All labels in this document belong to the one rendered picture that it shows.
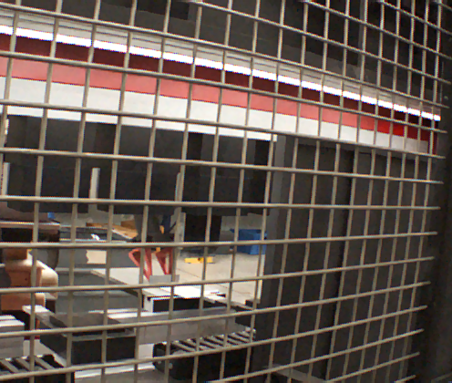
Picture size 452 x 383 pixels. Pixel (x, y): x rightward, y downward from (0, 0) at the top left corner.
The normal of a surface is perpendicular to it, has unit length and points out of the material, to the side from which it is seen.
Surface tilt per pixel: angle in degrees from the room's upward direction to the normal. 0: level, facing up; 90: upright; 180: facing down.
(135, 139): 90
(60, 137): 90
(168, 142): 90
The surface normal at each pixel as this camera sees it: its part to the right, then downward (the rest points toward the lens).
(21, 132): -0.73, -0.04
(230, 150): 0.67, 0.11
